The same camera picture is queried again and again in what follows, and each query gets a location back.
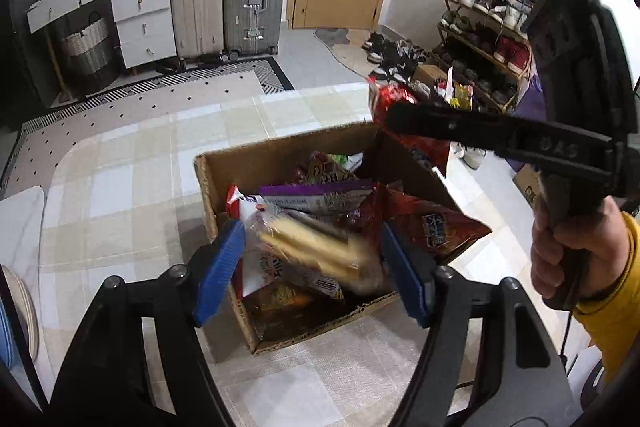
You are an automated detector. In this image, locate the silver suitcase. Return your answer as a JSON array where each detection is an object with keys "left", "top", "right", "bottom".
[{"left": 222, "top": 0, "right": 288, "bottom": 60}]

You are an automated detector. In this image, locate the beige suitcase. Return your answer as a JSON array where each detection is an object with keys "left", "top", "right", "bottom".
[{"left": 167, "top": 0, "right": 226, "bottom": 66}]

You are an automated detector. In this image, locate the purple bag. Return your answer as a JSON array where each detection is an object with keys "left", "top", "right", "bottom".
[{"left": 505, "top": 74, "right": 548, "bottom": 172}]

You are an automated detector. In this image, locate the wooden shoe rack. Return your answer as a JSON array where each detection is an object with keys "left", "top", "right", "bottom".
[{"left": 432, "top": 0, "right": 538, "bottom": 112}]

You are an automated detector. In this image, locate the white sneaker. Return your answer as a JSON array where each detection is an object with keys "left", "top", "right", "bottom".
[{"left": 452, "top": 142, "right": 488, "bottom": 170}]

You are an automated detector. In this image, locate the red snack packet white logo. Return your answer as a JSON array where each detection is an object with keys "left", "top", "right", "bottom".
[{"left": 368, "top": 77, "right": 452, "bottom": 174}]

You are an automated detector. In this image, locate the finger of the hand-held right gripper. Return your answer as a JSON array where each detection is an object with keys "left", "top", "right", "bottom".
[{"left": 382, "top": 100, "right": 522, "bottom": 158}]

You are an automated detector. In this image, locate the white marble side table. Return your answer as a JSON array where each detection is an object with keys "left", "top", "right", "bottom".
[{"left": 0, "top": 186, "right": 56, "bottom": 408}]

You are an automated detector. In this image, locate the orange snack packet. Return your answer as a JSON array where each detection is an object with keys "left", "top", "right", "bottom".
[{"left": 247, "top": 282, "right": 321, "bottom": 313}]

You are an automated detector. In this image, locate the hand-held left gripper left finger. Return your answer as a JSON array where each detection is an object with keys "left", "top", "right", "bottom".
[{"left": 47, "top": 219, "right": 247, "bottom": 427}]

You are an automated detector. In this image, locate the blue bowl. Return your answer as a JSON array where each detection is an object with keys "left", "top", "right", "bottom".
[{"left": 0, "top": 302, "right": 16, "bottom": 370}]

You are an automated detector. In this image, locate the white dresser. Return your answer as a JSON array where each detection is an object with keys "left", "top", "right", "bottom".
[{"left": 26, "top": 0, "right": 178, "bottom": 98}]

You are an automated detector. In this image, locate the pile of dark shoes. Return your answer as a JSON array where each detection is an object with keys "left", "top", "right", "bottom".
[{"left": 362, "top": 32, "right": 431, "bottom": 80}]

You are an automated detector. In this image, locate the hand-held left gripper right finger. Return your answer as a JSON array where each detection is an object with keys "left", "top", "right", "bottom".
[{"left": 380, "top": 222, "right": 576, "bottom": 427}]

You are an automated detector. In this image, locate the black cable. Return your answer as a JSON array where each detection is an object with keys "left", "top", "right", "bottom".
[{"left": 555, "top": 307, "right": 576, "bottom": 365}]

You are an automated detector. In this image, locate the cardboard box cat logo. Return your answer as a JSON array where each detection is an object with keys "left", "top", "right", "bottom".
[{"left": 512, "top": 164, "right": 548, "bottom": 208}]

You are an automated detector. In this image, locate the woven laundry basket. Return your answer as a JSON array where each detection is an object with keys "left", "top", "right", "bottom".
[{"left": 60, "top": 12, "right": 123, "bottom": 95}]

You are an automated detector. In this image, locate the purple snack packet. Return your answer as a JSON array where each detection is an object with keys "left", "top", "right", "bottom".
[{"left": 257, "top": 181, "right": 376, "bottom": 215}]

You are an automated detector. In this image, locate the person's right hand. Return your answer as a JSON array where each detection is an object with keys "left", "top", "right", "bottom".
[{"left": 530, "top": 197, "right": 635, "bottom": 310}]

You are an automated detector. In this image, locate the shoe rack with shoes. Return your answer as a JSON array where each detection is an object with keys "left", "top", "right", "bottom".
[{"left": 445, "top": 0, "right": 546, "bottom": 108}]

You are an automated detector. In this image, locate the brown cardboard box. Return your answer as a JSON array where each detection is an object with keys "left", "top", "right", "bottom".
[{"left": 194, "top": 122, "right": 493, "bottom": 354}]

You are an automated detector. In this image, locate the grey door mat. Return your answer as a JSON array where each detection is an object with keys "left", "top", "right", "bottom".
[{"left": 314, "top": 27, "right": 371, "bottom": 78}]

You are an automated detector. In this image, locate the person's right forearm yellow sleeve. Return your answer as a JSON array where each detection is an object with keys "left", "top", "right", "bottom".
[{"left": 572, "top": 212, "right": 640, "bottom": 388}]

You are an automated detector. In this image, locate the green and red snack packet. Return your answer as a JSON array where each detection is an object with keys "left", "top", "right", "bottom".
[{"left": 295, "top": 151, "right": 364, "bottom": 185}]

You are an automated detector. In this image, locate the beige plate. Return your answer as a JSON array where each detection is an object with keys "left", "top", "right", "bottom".
[{"left": 0, "top": 264, "right": 40, "bottom": 360}]

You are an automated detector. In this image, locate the clear breadstick packet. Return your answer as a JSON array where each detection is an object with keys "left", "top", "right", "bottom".
[{"left": 247, "top": 207, "right": 388, "bottom": 295}]

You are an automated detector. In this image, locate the patterned rug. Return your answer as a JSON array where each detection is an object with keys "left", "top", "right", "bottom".
[{"left": 0, "top": 57, "right": 296, "bottom": 200}]

